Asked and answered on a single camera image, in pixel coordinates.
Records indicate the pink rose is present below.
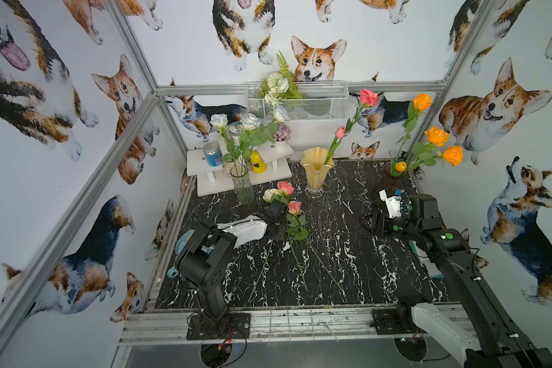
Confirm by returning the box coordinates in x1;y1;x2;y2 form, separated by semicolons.
275;180;309;291
285;201;345;296
342;89;380;136

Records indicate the orange rose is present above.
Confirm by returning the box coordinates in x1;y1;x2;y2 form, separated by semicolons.
406;145;464;170
406;127;449;170
395;94;432;161

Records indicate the small pink tulip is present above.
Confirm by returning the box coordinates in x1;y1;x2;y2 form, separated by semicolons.
324;127;346;165

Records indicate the orange rose top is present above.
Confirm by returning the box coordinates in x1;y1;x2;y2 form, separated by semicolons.
395;94;432;161

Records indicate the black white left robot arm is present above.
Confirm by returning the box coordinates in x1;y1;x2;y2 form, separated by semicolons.
167;200;288;340

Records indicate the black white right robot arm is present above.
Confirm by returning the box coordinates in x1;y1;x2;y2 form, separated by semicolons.
362;187;552;367

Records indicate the clear glass cylinder vase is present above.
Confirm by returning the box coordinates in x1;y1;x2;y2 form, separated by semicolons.
230;164;254;205

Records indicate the dark purple ribbed vase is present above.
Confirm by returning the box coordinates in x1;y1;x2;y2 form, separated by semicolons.
381;162;408;190

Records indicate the white tiered display shelf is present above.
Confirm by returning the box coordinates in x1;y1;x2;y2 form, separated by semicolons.
186;131;294;198

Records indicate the green white gardening glove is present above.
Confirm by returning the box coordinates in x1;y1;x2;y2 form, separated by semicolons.
409;241;444;279

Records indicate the yellow fluted glass vase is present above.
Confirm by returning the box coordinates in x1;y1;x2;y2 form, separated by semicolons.
301;147;335;198

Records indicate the small clear glass jar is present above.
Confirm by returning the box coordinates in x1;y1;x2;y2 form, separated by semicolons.
222;156;239;177

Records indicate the pink succulent in white pot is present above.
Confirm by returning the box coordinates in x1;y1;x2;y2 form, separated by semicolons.
273;123;291;149

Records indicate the blue tin can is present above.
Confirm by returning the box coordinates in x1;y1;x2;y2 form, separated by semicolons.
202;142;222;167

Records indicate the white green lidded jar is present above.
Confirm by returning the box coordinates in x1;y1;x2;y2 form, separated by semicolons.
228;121;243;147

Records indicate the teal dustpan with brush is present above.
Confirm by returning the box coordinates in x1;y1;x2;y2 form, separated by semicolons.
167;229;195;278

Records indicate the green white artificial bouquet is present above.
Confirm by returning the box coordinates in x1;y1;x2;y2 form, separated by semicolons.
256;52;305;107

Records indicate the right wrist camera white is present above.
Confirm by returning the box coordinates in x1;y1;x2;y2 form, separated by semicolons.
379;188;403;219

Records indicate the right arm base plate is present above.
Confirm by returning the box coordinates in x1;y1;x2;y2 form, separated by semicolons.
370;305;427;336

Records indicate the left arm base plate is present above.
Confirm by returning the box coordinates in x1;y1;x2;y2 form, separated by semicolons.
186;313;251;340

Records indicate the white wire mesh basket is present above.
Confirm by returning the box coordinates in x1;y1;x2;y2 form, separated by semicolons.
245;81;349;121

